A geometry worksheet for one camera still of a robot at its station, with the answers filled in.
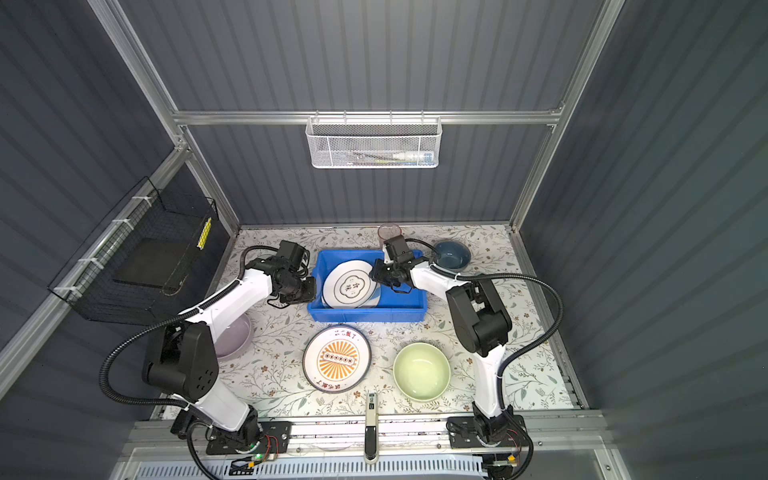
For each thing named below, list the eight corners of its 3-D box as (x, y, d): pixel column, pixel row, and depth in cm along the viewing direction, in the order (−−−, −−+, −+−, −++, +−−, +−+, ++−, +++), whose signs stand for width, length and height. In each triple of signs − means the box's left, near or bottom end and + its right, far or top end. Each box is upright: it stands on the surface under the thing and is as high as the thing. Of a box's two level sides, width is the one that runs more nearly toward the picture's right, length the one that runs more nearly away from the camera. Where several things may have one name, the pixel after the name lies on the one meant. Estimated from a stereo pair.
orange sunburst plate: (298, 392, 82) (296, 389, 80) (310, 328, 95) (308, 325, 93) (369, 392, 82) (369, 389, 80) (372, 328, 94) (372, 324, 92)
